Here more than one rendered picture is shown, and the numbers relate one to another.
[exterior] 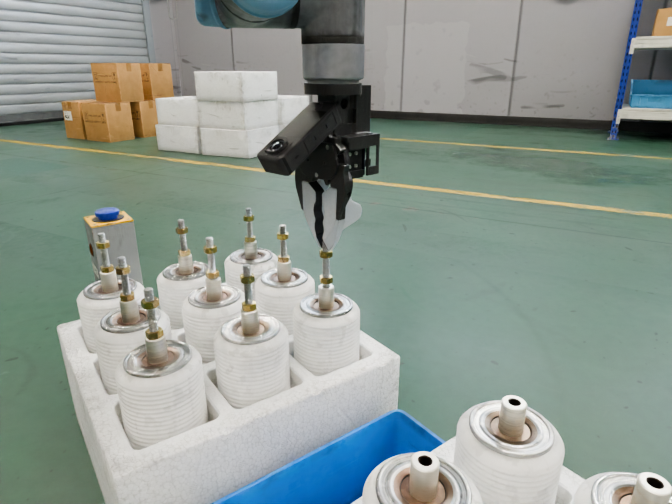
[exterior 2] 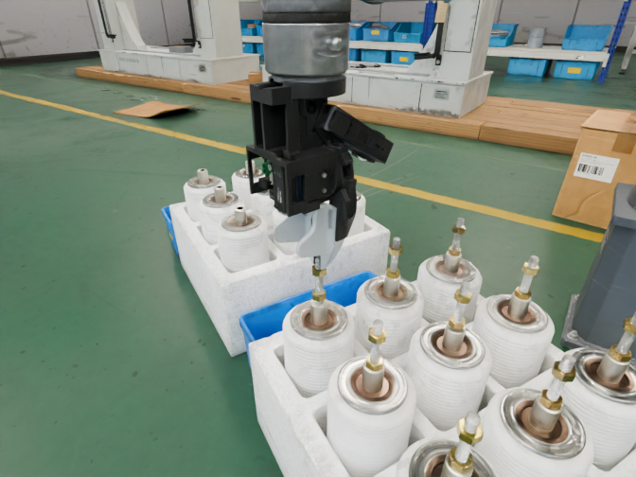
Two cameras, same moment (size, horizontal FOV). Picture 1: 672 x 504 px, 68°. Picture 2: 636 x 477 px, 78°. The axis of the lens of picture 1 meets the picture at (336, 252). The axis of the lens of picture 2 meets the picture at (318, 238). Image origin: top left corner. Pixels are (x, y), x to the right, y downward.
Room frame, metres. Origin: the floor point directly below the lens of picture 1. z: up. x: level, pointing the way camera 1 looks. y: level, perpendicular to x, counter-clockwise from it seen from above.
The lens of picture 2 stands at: (1.02, 0.06, 0.60)
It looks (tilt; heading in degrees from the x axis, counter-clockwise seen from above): 30 degrees down; 186
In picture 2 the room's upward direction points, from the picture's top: straight up
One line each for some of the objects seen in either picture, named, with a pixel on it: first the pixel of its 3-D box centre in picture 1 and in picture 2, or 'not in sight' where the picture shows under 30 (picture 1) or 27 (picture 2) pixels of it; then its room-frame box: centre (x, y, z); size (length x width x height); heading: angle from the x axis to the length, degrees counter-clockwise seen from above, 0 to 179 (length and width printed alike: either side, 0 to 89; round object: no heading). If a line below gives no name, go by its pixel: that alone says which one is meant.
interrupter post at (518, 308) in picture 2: (129, 310); (519, 306); (0.59, 0.27, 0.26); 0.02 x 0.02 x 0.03
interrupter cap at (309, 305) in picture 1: (326, 305); (319, 319); (0.63, 0.01, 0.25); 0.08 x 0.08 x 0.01
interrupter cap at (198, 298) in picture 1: (214, 296); (451, 344); (0.66, 0.18, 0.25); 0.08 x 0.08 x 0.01
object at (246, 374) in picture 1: (254, 388); (385, 339); (0.56, 0.11, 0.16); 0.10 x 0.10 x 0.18
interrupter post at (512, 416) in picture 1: (512, 416); (240, 216); (0.38, -0.16, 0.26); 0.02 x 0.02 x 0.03
